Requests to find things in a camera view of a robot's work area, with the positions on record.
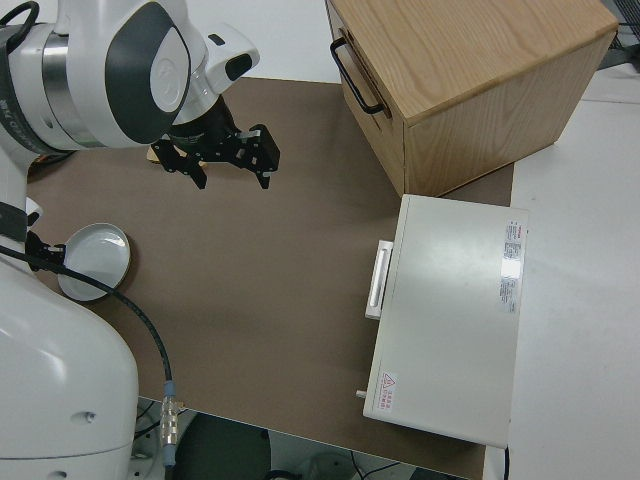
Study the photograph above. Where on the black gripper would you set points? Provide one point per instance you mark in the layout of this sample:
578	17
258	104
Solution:
205	135
35	250

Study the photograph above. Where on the gray plate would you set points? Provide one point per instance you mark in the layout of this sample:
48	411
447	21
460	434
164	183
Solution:
95	255

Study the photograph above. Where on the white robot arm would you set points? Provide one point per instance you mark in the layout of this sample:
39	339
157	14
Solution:
60	350
33	206

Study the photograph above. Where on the brown table mat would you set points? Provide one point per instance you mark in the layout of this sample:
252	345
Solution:
275	275

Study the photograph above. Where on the black round base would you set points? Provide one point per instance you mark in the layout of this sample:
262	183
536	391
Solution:
220	450

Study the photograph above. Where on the large wooden box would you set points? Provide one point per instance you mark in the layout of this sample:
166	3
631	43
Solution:
475	60

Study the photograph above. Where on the white toaster oven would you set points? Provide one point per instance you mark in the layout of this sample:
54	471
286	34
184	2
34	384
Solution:
450	310

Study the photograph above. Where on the black mesh object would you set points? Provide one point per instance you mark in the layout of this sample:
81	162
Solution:
625	50

